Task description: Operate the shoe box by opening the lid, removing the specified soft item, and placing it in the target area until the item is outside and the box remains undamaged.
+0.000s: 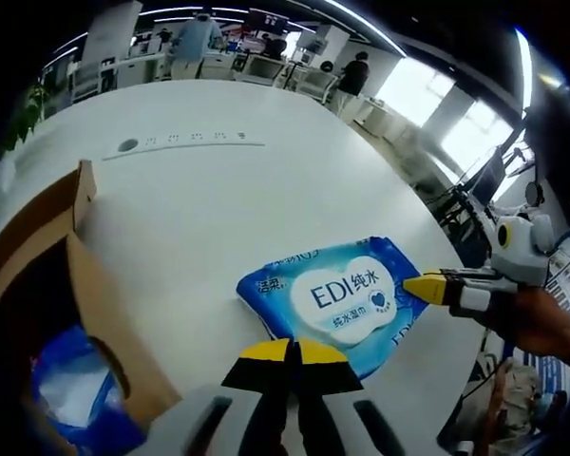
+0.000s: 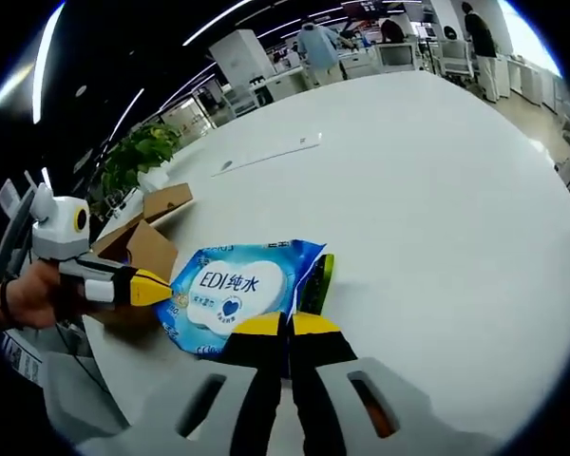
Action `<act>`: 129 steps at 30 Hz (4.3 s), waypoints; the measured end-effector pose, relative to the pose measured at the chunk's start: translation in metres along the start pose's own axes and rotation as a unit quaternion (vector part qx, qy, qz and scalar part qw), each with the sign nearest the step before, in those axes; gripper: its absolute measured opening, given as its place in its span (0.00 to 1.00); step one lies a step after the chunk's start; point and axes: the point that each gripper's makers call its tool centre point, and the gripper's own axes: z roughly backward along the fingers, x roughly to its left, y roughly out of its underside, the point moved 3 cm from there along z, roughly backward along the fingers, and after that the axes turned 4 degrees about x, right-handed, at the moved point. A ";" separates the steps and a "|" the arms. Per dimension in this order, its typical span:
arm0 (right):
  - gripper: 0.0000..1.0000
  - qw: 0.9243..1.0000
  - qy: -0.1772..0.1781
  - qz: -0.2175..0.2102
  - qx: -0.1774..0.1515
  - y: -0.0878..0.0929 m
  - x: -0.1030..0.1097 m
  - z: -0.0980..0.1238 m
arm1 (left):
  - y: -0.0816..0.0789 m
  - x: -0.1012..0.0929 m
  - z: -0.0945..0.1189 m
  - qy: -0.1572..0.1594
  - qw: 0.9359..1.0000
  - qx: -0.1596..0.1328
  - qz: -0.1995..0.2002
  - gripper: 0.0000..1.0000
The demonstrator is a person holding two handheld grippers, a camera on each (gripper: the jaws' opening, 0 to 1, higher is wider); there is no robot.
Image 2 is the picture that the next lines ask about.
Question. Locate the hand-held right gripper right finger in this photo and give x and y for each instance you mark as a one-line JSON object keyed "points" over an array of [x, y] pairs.
{"points": [[323, 370]]}

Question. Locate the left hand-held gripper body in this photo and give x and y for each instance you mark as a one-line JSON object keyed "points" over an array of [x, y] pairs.
{"points": [[59, 228]]}

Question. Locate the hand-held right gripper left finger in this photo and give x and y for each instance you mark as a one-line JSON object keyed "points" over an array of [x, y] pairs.
{"points": [[256, 370]]}

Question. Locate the brown cardboard shoe box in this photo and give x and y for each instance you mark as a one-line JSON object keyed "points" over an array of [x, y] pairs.
{"points": [[152, 252]]}

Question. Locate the blue soft wipes packet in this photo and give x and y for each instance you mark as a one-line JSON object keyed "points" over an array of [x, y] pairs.
{"points": [[228, 285]]}

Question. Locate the dark packet with green edge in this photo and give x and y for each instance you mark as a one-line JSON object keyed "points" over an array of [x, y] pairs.
{"points": [[320, 280]]}

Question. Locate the person's left hand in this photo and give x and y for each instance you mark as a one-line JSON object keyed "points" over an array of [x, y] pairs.
{"points": [[33, 299]]}

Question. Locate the black wristband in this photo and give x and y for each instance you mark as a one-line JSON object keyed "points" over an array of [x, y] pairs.
{"points": [[7, 304]]}

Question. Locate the potted green plant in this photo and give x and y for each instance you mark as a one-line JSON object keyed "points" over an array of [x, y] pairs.
{"points": [[138, 152]]}

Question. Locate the white printed card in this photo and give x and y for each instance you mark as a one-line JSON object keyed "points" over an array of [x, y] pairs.
{"points": [[24, 358]]}

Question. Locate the ceiling light strip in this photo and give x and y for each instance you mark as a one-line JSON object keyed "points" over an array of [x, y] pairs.
{"points": [[126, 114], [218, 24], [45, 62]]}

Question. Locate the white office chair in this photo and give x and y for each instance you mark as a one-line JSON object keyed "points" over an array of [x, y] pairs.
{"points": [[398, 56], [456, 57], [240, 104]]}

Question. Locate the white square pillar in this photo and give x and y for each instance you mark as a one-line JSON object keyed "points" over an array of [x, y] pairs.
{"points": [[240, 62]]}

